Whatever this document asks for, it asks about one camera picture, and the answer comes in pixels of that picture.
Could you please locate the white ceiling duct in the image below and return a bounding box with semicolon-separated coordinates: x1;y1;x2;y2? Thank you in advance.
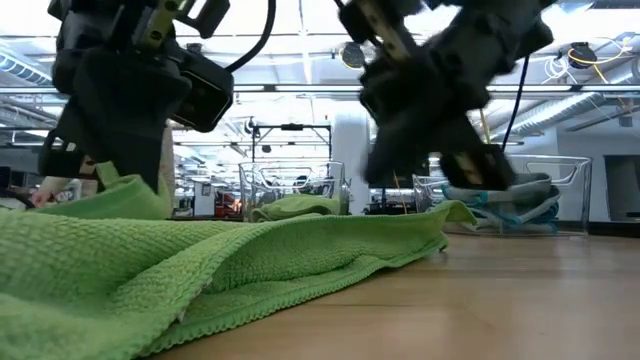
0;52;54;87

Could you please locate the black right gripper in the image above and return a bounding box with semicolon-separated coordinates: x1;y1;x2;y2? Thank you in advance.
338;0;556;192

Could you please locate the silver ceiling duct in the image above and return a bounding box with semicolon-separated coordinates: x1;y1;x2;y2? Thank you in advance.
492;69;640;141

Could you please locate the ceiling rail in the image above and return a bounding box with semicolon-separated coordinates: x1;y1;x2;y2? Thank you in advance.
0;82;640;96

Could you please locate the black metal gantry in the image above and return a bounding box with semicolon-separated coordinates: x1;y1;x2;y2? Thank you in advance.
252;123;332;162

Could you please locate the black aluminium table frame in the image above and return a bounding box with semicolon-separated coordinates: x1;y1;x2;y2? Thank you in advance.
172;213;640;237

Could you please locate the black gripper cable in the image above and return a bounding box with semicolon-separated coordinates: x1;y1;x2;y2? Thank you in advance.
224;0;277;74
501;53;531;151

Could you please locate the clear plastic bin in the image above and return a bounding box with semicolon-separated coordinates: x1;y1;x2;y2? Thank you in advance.
238;159;351;221
412;154;594;236

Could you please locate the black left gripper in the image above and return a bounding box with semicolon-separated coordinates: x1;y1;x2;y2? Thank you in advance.
37;0;236;194

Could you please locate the green microfiber towel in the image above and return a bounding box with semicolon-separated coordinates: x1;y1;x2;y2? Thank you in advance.
249;193;346;224
0;160;479;360

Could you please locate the white building column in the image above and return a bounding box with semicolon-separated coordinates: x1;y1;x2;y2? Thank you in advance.
332;107;372;216

